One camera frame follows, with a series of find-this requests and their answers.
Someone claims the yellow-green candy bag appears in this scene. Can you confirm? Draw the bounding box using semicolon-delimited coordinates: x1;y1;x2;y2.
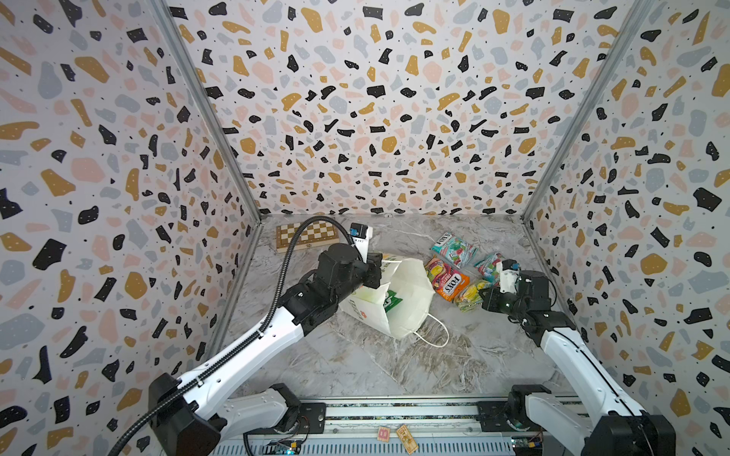
454;280;492;313

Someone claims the teal Fox's candy bag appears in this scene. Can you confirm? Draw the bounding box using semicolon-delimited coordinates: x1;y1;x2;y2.
431;232;477;268
474;253;504;284

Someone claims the green Fox's candy bag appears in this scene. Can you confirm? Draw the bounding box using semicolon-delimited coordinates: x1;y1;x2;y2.
383;290;402;313

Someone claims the orange Fox's fruits candy bag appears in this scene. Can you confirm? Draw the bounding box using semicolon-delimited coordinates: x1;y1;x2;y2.
425;256;471;302

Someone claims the white paper bag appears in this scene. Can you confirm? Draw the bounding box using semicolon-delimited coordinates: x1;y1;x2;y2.
340;254;450;348

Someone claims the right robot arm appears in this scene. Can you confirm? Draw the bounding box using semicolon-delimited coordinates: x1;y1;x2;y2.
479;270;677;455

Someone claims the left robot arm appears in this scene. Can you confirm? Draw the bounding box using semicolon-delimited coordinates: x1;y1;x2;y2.
148;243;383;455

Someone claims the wooden chessboard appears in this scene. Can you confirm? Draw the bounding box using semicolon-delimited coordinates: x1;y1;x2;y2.
275;222;340;254

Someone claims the pink letter block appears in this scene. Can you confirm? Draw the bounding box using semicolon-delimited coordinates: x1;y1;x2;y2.
376;427;391;443

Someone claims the tan wooden card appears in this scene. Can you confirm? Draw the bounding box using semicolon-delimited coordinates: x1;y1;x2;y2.
397;425;418;455

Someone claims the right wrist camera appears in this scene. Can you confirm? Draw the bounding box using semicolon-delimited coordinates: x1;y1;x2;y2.
497;260;520;294

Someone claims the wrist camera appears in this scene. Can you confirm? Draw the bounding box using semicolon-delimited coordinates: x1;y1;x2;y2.
497;260;520;294
350;222;374;262

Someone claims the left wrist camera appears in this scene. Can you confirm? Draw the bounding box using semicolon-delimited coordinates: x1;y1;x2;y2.
350;222;374;262

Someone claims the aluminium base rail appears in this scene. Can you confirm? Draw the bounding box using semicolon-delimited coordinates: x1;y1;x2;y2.
156;392;646;456

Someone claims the black corrugated cable hose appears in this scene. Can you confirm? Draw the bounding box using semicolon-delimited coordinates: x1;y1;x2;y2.
106;215;357;456

